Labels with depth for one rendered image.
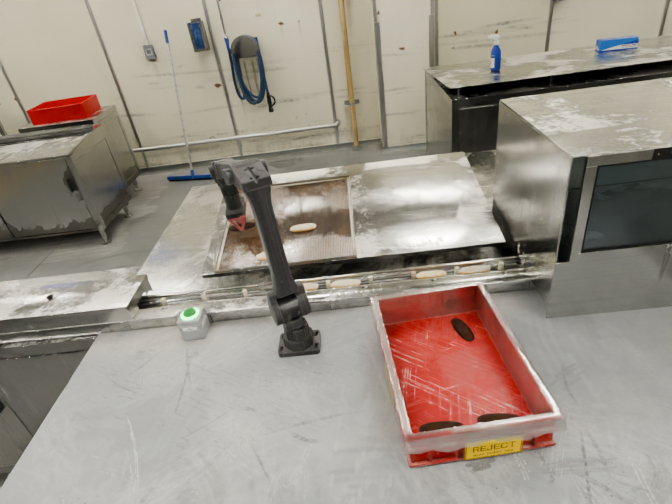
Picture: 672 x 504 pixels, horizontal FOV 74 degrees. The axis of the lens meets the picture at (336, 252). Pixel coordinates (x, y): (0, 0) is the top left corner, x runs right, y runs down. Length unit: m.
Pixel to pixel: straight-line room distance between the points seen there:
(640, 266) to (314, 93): 4.08
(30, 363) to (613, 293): 1.85
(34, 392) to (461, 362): 1.50
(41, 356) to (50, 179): 2.45
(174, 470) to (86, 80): 4.82
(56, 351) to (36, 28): 4.31
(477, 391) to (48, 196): 3.66
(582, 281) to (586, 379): 0.26
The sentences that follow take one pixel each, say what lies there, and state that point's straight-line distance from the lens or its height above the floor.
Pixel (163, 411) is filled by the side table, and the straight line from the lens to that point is 1.32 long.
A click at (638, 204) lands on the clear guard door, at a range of 1.31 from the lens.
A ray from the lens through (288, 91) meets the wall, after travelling 5.04.
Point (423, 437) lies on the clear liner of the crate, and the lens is 0.98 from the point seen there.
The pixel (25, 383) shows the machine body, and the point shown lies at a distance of 2.00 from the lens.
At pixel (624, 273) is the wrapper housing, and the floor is 0.95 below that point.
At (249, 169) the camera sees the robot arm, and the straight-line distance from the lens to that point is 1.18.
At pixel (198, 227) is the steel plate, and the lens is 2.13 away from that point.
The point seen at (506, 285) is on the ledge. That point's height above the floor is 0.85.
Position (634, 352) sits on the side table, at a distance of 1.38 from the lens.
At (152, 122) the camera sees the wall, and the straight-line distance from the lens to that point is 5.46.
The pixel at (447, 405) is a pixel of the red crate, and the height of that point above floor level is 0.82.
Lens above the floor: 1.73
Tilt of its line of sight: 32 degrees down
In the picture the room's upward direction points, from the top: 9 degrees counter-clockwise
